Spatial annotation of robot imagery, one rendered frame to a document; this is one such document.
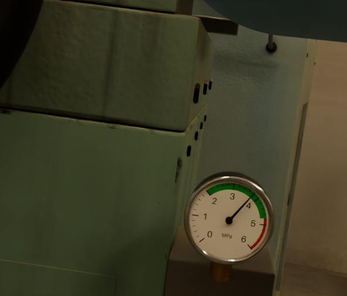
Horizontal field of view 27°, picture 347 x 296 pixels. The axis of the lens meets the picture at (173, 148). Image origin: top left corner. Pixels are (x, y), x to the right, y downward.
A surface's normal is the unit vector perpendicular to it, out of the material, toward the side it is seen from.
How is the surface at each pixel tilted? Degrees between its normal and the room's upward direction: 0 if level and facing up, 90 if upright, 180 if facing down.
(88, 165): 90
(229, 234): 90
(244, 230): 90
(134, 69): 90
